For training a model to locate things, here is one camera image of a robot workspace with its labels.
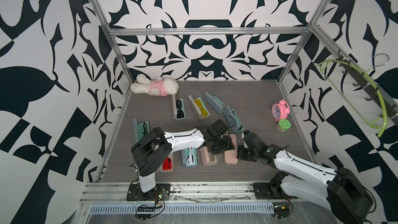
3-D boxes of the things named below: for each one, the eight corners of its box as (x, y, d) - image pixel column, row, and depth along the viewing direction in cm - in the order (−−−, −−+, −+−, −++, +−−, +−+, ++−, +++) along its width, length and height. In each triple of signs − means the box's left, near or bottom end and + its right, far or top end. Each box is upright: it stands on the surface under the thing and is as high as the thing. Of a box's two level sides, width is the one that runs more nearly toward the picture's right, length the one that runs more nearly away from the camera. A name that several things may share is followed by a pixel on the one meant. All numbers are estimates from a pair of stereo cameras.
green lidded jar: (277, 132, 96) (281, 128, 92) (274, 123, 100) (277, 118, 96) (288, 132, 96) (292, 128, 92) (285, 123, 100) (289, 119, 96)
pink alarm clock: (275, 122, 99) (282, 113, 91) (270, 109, 106) (276, 99, 97) (284, 122, 100) (292, 113, 91) (279, 109, 106) (286, 99, 97)
